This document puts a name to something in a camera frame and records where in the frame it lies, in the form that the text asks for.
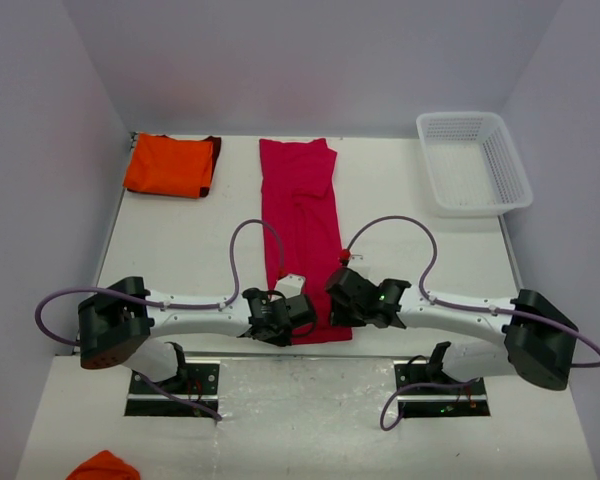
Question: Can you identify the pink t shirt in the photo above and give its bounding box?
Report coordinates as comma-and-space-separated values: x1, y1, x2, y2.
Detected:
259, 138, 353, 345

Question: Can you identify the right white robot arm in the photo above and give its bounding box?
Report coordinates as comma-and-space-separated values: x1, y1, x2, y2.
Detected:
325, 267, 578, 393

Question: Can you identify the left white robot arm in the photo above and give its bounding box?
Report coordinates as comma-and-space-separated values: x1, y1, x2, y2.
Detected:
78, 275, 317, 393

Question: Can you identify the white plastic basket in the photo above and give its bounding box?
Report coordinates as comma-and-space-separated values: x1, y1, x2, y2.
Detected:
416, 111, 533, 218

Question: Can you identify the folded orange t shirt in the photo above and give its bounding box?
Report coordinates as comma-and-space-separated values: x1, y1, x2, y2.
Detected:
123, 133, 222, 199

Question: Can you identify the orange cloth at bottom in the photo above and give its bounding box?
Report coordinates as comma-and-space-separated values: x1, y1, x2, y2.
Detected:
66, 450, 141, 480

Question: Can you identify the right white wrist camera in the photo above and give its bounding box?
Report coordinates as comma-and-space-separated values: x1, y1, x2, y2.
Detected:
347, 254, 370, 279

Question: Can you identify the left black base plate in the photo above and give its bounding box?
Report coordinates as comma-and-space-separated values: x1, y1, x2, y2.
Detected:
124, 362, 220, 419

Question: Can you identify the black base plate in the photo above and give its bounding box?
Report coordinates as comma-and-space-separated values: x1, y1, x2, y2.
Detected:
394, 356, 491, 419
124, 362, 220, 419

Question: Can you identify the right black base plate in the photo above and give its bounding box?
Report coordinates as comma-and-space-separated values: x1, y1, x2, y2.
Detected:
394, 356, 491, 419

